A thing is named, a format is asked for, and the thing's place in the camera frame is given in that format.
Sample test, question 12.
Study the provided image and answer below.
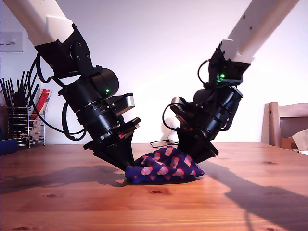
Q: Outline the navy sock with pink pattern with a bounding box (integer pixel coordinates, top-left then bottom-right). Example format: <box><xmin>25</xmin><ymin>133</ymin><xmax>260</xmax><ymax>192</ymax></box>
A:
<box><xmin>124</xmin><ymin>145</ymin><xmax>205</xmax><ymax>185</ymax></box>

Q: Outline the wooden chair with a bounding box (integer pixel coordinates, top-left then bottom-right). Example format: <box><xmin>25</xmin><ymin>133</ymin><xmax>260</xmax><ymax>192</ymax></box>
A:
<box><xmin>260</xmin><ymin>101</ymin><xmax>308</xmax><ymax>149</ymax></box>

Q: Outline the grey camera box on bracket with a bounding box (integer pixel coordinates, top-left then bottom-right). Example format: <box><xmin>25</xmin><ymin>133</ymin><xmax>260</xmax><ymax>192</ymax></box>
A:
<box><xmin>108</xmin><ymin>93</ymin><xmax>135</xmax><ymax>116</ymax></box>
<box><xmin>169</xmin><ymin>96</ymin><xmax>195</xmax><ymax>121</ymax></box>

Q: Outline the navy box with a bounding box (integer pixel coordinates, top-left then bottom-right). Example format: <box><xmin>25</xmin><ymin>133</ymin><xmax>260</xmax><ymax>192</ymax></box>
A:
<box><xmin>0</xmin><ymin>138</ymin><xmax>18</xmax><ymax>156</ymax></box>

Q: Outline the white security camera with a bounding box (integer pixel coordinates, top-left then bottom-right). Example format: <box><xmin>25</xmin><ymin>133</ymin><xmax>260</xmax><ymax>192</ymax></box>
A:
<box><xmin>167</xmin><ymin>117</ymin><xmax>180</xmax><ymax>145</ymax></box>

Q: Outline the chrome wire rack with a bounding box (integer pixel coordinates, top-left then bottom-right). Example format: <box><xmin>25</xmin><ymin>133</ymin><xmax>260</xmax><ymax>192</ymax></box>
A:
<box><xmin>26</xmin><ymin>108</ymin><xmax>46</xmax><ymax>149</ymax></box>

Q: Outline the thin black camera cable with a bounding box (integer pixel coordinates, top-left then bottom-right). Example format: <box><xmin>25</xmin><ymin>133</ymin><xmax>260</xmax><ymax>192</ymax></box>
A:
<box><xmin>162</xmin><ymin>104</ymin><xmax>180</xmax><ymax>132</ymax></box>

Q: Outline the beige paper bag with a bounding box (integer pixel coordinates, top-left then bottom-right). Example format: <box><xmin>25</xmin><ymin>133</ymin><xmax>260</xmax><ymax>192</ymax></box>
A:
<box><xmin>291</xmin><ymin>129</ymin><xmax>308</xmax><ymax>151</ymax></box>

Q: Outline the white light switch plate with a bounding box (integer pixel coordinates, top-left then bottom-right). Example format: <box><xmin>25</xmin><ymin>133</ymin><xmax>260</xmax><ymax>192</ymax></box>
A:
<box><xmin>0</xmin><ymin>31</ymin><xmax>24</xmax><ymax>53</ymax></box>

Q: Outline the brown cardboard box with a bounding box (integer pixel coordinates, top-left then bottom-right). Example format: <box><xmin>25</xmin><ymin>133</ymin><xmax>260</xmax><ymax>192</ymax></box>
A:
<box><xmin>279</xmin><ymin>136</ymin><xmax>298</xmax><ymax>150</ymax></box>

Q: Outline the thin black loop cable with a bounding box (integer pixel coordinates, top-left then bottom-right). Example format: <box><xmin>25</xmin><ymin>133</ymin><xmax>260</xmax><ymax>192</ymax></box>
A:
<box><xmin>197</xmin><ymin>59</ymin><xmax>214</xmax><ymax>85</ymax></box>
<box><xmin>36</xmin><ymin>54</ymin><xmax>67</xmax><ymax>89</ymax></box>

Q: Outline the thick black sleeved cable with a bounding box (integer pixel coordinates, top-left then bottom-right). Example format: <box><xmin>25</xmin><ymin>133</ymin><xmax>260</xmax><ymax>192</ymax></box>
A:
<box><xmin>61</xmin><ymin>102</ymin><xmax>85</xmax><ymax>141</ymax></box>
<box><xmin>220</xmin><ymin>102</ymin><xmax>240</xmax><ymax>132</ymax></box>

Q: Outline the long thin black cable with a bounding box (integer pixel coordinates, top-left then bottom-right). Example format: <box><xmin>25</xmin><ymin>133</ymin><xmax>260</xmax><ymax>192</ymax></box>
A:
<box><xmin>28</xmin><ymin>52</ymin><xmax>73</xmax><ymax>135</ymax></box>

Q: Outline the black spoon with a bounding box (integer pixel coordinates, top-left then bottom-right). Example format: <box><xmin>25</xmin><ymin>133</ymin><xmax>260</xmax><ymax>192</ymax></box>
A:
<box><xmin>13</xmin><ymin>90</ymin><xmax>25</xmax><ymax>108</ymax></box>

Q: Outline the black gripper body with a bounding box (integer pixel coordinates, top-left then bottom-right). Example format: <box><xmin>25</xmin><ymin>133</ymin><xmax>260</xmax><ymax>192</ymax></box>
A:
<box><xmin>77</xmin><ymin>103</ymin><xmax>141</xmax><ymax>151</ymax></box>
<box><xmin>177</xmin><ymin>112</ymin><xmax>231</xmax><ymax>157</ymax></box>

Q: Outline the thin black power cable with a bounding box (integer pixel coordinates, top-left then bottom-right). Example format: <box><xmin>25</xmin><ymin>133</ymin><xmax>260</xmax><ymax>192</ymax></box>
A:
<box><xmin>149</xmin><ymin>139</ymin><xmax>179</xmax><ymax>149</ymax></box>

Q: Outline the pale paper packet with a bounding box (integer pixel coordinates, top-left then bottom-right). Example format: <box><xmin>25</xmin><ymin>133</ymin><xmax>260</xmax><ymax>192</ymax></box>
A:
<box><xmin>30</xmin><ymin>119</ymin><xmax>44</xmax><ymax>141</ymax></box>

